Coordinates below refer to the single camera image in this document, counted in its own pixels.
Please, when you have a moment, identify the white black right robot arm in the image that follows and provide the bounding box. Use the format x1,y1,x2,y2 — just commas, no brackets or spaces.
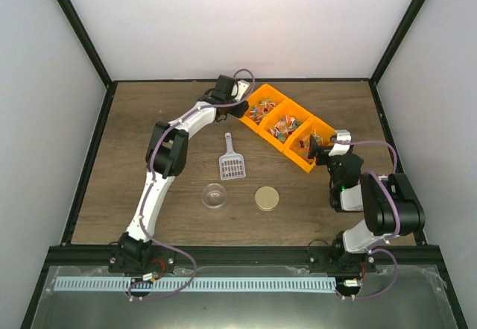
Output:
308,131,426,272

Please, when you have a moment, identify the light blue slotted cable duct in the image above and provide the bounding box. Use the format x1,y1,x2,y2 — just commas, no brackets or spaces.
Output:
53,276,336,293

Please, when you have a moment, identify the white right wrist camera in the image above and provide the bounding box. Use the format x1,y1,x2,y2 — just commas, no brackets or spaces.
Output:
330,130,352,152

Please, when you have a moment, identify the orange bin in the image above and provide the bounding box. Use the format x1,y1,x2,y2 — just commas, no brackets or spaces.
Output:
239,84,289,133
283,116,335,173
258,99,313,152

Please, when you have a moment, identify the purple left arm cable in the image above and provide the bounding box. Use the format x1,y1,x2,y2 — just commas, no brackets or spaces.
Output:
126,68,256,304

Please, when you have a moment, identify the gold round jar lid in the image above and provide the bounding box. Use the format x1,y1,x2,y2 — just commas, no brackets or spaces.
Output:
254,186,279,211

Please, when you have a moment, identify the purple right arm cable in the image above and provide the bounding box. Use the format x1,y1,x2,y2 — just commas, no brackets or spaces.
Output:
335,139,402,302

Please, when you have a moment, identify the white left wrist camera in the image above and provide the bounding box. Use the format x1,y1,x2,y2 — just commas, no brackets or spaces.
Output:
235,80,251,101

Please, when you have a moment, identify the white slotted plastic scoop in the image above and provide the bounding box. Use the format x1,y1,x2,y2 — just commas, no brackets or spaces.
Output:
219,132,246,181

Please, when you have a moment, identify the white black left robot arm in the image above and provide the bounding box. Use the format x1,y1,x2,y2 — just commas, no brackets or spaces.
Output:
110,69,255,273

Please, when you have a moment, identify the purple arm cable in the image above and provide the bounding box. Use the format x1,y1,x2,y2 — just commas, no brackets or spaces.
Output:
126,68,256,304
335,139,402,302

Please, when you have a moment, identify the clear glass jar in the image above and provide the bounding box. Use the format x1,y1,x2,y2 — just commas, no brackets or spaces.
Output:
201,183,227,210

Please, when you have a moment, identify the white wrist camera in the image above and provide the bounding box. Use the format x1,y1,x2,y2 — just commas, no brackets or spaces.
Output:
330,130,352,152
235,80,251,101

